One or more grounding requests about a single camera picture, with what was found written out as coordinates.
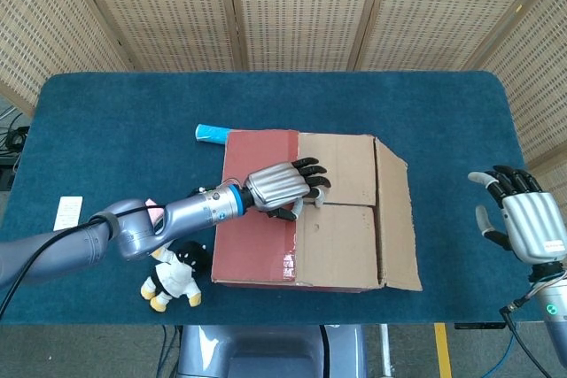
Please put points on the black plush toy white coat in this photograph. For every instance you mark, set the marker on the black plush toy white coat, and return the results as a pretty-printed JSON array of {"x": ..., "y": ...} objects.
[{"x": 175, "y": 276}]

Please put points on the metal pole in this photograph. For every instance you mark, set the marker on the metal pole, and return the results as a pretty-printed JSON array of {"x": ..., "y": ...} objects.
[{"x": 386, "y": 351}]

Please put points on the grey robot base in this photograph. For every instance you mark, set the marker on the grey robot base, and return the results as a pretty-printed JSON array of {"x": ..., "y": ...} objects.
[{"x": 266, "y": 351}]

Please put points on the small pink carton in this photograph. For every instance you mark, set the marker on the small pink carton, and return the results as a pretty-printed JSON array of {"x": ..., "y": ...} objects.
[{"x": 154, "y": 214}]

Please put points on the white paper card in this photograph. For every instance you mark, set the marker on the white paper card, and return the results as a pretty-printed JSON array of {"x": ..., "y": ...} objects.
[{"x": 71, "y": 213}]

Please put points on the blue felt table cover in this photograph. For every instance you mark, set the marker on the blue felt table cover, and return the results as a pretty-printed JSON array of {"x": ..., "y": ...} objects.
[{"x": 133, "y": 130}]

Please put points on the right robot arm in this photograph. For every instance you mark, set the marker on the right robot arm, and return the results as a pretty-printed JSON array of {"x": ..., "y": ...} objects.
[{"x": 556, "y": 320}]

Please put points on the woven rattan folding screen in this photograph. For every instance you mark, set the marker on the woven rattan folding screen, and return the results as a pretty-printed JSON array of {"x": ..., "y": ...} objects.
[{"x": 301, "y": 10}]

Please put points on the light blue cylinder tube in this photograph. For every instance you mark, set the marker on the light blue cylinder tube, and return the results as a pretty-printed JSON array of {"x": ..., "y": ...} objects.
[{"x": 210, "y": 133}]

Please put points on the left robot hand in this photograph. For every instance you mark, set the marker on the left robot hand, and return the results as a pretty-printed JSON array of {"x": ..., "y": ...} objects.
[{"x": 277, "y": 185}]

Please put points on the red cardboard box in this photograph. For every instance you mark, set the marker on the red cardboard box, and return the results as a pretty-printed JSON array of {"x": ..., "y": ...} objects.
[{"x": 336, "y": 241}]

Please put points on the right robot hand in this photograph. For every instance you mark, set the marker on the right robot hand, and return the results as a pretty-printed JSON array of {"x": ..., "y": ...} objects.
[{"x": 536, "y": 227}]

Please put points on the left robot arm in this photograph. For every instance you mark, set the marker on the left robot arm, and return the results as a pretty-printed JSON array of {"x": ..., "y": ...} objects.
[{"x": 133, "y": 241}]

